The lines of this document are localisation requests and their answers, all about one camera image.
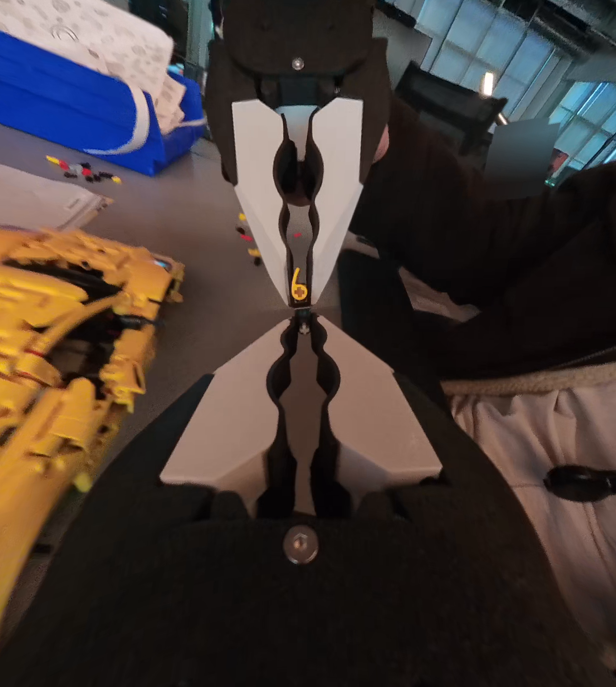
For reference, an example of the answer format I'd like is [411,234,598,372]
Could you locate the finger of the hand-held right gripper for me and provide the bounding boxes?
[302,97,365,310]
[231,98,299,308]

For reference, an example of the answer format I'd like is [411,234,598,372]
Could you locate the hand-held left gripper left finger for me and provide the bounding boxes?
[159,317,299,518]

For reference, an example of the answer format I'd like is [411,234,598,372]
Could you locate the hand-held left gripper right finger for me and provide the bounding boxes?
[308,313,443,518]

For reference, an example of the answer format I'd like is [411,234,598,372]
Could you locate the person's right forearm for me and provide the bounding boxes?
[351,94,616,328]

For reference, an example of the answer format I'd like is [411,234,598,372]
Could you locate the grey desk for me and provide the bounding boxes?
[0,121,352,645]

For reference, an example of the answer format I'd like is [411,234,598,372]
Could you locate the white sweatshirt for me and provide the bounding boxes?
[445,386,616,661]

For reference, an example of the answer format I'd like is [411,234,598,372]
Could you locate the yellow toy brick car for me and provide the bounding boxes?
[0,225,185,677]

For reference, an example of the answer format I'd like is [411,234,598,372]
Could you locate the blue plastic bin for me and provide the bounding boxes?
[0,16,205,178]

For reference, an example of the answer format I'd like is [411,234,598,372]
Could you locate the white instruction booklet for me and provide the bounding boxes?
[0,153,114,233]

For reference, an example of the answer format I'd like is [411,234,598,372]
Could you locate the black jacket with fleece lining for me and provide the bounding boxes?
[437,156,616,687]

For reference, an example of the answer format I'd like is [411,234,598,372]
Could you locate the black drawstring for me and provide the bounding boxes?
[544,464,616,502]

